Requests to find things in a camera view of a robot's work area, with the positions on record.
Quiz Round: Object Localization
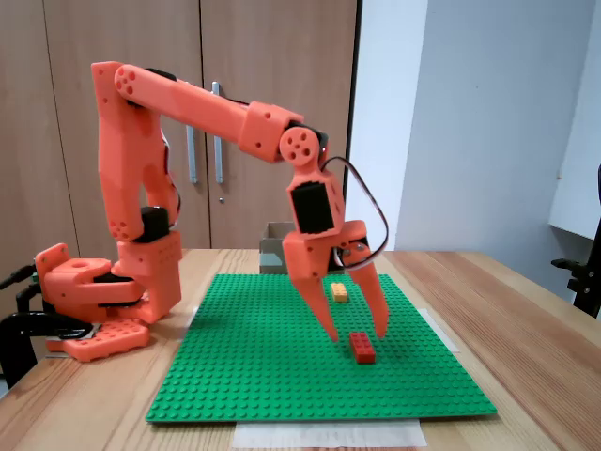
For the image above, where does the red lego block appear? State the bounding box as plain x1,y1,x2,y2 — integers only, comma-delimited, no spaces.
348,332,378,365

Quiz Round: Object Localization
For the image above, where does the black power cable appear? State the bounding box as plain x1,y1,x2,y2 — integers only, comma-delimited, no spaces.
0,265,39,290

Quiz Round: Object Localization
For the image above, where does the wooden cabinet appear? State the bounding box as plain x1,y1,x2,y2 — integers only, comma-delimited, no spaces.
0,0,362,250

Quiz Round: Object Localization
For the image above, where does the metal cabinet handle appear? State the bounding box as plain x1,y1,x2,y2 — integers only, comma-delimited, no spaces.
211,82,224,184
186,124,198,184

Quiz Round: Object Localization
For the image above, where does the gripper motor cable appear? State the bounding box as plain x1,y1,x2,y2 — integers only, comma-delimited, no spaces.
321,156,391,272

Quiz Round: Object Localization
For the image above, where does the beige masking tape strip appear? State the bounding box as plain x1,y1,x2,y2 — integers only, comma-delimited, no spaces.
176,307,201,344
424,307,461,354
232,419,428,450

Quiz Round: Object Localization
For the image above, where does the black table clamp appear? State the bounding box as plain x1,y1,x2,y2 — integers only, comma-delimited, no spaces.
0,309,95,390

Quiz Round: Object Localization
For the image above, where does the green lego baseplate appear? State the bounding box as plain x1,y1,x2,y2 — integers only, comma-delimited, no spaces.
145,273,499,424

